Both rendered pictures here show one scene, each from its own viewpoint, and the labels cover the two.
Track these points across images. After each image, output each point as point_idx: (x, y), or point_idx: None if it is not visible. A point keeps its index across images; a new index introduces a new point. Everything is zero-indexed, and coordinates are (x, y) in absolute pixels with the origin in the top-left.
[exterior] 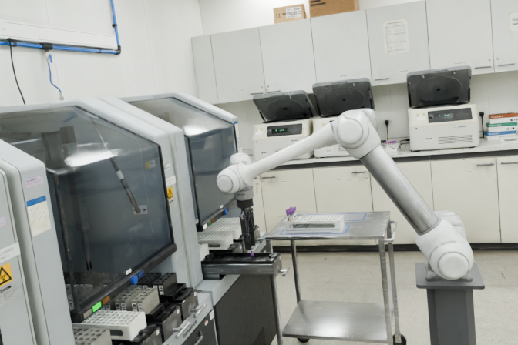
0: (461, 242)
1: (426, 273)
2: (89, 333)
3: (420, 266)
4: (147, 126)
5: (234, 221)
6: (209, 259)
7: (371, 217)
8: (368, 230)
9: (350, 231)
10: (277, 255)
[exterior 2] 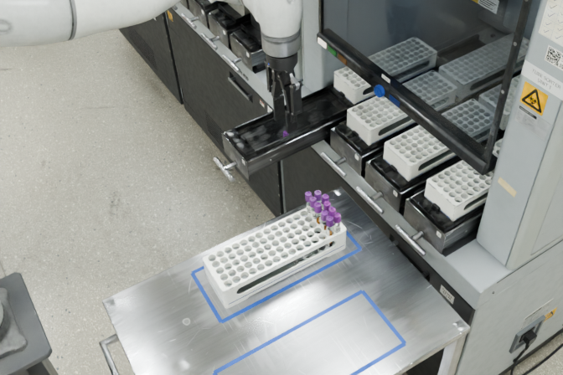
0: None
1: (14, 315)
2: None
3: (35, 340)
4: None
5: (454, 172)
6: (338, 100)
7: None
8: (152, 313)
9: (190, 290)
10: (240, 151)
